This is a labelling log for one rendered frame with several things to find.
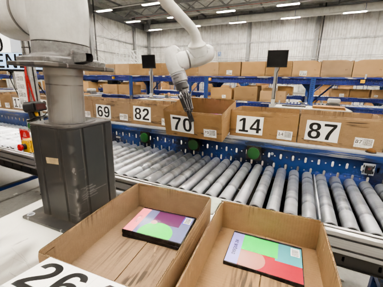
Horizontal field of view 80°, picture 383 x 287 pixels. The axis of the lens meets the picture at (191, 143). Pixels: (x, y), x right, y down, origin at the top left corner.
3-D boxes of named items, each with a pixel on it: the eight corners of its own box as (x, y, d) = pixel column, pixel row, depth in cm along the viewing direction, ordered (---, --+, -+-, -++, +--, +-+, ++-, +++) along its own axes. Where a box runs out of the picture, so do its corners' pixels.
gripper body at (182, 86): (179, 85, 140) (183, 99, 141) (171, 85, 132) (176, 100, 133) (189, 80, 136) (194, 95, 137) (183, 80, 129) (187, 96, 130)
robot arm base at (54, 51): (57, 61, 56) (54, 36, 54) (14, 61, 67) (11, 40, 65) (115, 68, 71) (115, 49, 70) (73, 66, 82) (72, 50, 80)
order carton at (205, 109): (165, 134, 151) (162, 109, 143) (185, 118, 174) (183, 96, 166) (222, 142, 134) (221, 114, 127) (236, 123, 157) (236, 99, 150)
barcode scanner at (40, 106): (37, 121, 119) (33, 101, 117) (24, 122, 124) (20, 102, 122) (50, 119, 125) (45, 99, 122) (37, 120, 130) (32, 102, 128)
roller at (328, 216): (321, 234, 80) (323, 222, 78) (314, 180, 125) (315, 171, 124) (337, 239, 78) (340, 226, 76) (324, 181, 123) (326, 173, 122)
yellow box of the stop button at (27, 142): (19, 152, 129) (17, 139, 127) (35, 148, 136) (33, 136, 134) (36, 156, 123) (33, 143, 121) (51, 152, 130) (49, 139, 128)
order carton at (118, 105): (93, 119, 193) (92, 99, 189) (118, 115, 219) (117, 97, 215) (130, 124, 177) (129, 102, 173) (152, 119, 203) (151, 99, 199)
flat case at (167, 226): (181, 249, 62) (181, 244, 61) (121, 233, 68) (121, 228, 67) (196, 221, 74) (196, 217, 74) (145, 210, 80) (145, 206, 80)
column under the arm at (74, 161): (79, 240, 67) (65, 130, 59) (22, 218, 77) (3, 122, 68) (133, 200, 90) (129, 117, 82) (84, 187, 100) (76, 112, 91)
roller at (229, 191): (215, 207, 96) (216, 196, 94) (243, 168, 141) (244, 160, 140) (227, 210, 93) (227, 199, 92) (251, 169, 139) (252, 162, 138)
